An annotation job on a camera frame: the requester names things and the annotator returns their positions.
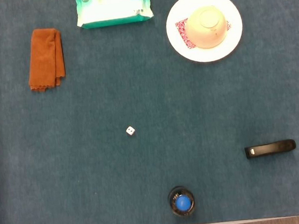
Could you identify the white round plate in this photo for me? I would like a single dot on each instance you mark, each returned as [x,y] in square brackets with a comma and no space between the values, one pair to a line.
[233,21]

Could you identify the small white die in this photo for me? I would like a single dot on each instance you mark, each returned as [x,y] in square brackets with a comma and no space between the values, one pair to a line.
[130,131]

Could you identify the red patterned paper square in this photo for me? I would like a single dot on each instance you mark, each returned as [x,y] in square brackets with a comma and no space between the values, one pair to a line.
[181,28]

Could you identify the green wet wipes pack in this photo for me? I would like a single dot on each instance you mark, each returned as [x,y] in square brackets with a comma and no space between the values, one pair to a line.
[113,6]

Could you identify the blue capped bottle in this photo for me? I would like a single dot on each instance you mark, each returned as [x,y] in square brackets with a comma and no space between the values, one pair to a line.
[182,202]

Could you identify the brown folded cloth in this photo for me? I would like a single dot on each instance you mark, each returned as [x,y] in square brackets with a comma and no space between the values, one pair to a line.
[45,59]

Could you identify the cream upturned bowl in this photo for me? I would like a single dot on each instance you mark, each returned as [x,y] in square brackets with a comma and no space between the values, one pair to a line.
[206,28]

